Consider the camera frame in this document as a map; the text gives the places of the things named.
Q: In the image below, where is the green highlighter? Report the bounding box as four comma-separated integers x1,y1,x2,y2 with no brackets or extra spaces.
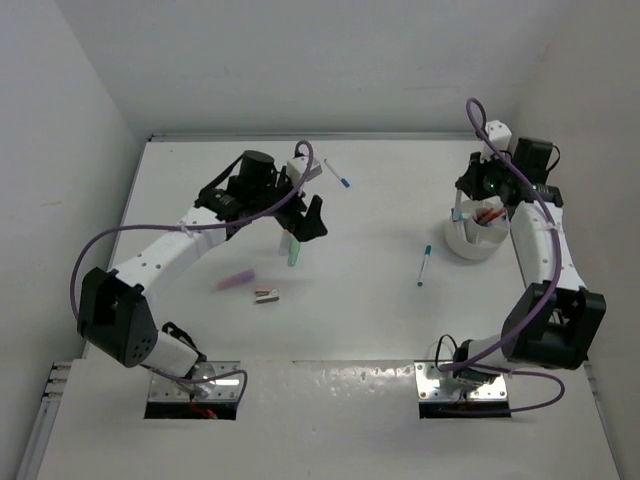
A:
287,238,301,267

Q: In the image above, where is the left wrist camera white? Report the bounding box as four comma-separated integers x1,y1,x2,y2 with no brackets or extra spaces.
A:
286,156,322,184

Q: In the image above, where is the red capped white marker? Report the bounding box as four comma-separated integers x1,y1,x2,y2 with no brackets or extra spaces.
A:
451,190,463,224

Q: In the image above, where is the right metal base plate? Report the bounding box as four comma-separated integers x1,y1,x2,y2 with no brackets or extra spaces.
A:
414,360,508,404

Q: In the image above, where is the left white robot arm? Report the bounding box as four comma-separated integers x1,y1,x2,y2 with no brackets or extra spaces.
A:
70,141,328,385

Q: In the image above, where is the purple highlighter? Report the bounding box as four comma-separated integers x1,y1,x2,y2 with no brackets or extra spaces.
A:
215,269,256,291

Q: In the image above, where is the blue capped white marker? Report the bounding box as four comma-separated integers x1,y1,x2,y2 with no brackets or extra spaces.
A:
323,159,351,189

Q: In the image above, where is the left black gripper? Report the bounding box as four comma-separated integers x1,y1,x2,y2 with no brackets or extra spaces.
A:
250,168,327,241

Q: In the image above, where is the white round divided organizer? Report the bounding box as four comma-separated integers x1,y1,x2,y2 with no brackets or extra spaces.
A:
444,197,510,261

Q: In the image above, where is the red ballpoint pen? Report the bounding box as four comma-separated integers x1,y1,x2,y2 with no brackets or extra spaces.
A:
475,208,506,226

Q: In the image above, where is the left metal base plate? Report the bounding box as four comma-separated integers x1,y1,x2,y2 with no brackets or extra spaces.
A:
147,361,245,403

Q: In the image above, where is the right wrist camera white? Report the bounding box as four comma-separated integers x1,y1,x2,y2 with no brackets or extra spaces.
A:
485,120,512,151

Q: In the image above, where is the teal capped white marker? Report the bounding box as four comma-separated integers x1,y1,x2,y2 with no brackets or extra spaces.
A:
416,245,432,287

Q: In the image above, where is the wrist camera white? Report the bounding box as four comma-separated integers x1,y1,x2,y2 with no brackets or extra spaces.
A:
485,120,512,151
286,156,322,184

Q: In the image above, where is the pink mini stapler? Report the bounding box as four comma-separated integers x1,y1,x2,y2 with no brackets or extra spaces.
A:
254,288,280,304

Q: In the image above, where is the metal base plate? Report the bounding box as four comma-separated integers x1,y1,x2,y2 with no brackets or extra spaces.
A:
147,361,245,403
414,360,508,404

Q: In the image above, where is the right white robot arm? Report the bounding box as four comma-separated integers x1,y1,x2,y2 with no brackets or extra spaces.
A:
454,138,606,378

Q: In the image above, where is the orange highlighter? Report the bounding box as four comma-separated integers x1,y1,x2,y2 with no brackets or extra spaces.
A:
278,230,293,257

